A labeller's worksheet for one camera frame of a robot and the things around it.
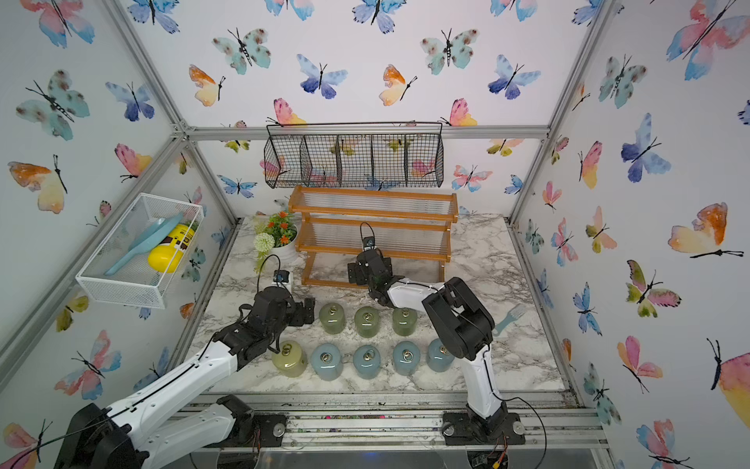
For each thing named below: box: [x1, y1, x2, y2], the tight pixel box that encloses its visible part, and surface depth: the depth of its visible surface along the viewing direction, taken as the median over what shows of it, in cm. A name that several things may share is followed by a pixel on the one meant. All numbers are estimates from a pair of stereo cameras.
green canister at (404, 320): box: [392, 306, 418, 337], surface depth 88 cm
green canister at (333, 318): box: [319, 301, 346, 335], surface depth 88 cm
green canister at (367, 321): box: [353, 305, 380, 340], surface depth 88 cm
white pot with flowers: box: [253, 211, 299, 274], surface depth 100 cm
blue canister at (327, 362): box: [310, 342, 344, 383], surface depth 79 cm
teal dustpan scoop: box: [103, 212, 184, 277], surface depth 70 cm
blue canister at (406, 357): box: [392, 340, 421, 377], surface depth 82 cm
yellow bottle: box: [147, 223, 196, 274], surface depth 72 cm
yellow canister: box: [271, 340, 308, 379], surface depth 80 cm
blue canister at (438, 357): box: [426, 338, 456, 373], surface depth 82 cm
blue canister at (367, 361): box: [353, 343, 381, 381], surface depth 80 cm
